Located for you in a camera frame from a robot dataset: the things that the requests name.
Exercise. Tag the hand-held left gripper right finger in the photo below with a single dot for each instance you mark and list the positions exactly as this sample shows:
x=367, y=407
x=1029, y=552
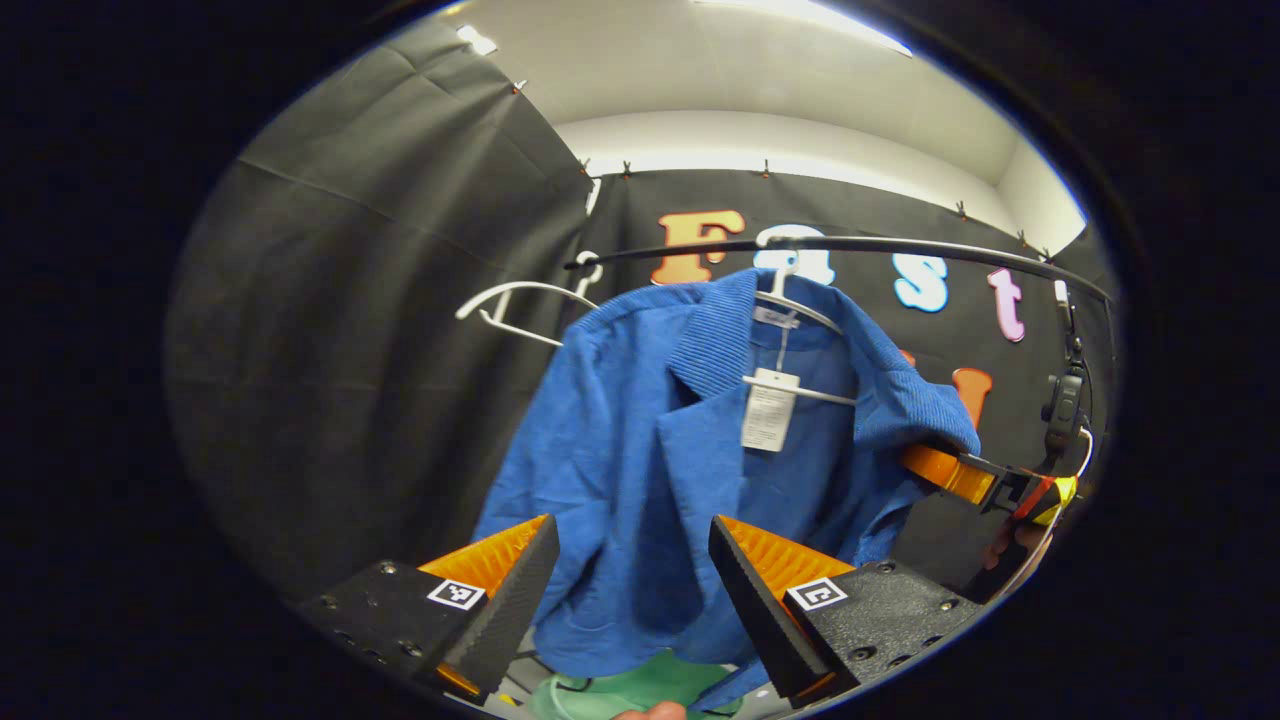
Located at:
x=750, y=610

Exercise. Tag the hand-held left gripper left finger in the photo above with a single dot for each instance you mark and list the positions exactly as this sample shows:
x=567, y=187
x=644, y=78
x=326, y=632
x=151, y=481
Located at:
x=510, y=610

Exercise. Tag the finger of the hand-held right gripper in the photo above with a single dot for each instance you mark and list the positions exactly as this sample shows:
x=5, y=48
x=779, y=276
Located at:
x=945, y=470

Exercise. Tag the green laundry hamper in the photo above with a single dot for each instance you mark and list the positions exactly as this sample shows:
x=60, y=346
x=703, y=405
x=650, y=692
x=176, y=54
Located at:
x=640, y=685

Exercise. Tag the large white plastic hanger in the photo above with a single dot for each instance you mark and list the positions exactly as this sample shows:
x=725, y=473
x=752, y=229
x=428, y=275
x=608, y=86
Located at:
x=790, y=300

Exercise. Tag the small white plastic hanger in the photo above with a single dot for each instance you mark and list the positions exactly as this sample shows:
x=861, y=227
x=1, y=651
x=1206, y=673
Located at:
x=520, y=290

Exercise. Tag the white paper hang tag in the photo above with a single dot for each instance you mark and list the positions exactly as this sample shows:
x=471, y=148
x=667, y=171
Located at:
x=768, y=415

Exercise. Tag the black backdrop cloth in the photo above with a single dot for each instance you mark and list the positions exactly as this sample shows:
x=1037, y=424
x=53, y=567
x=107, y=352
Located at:
x=350, y=350

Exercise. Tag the square ceiling light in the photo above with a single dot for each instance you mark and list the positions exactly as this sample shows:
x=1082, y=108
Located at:
x=476, y=40

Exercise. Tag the black clothes rail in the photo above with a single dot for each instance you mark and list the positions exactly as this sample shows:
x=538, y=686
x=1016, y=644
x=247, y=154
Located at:
x=900, y=244

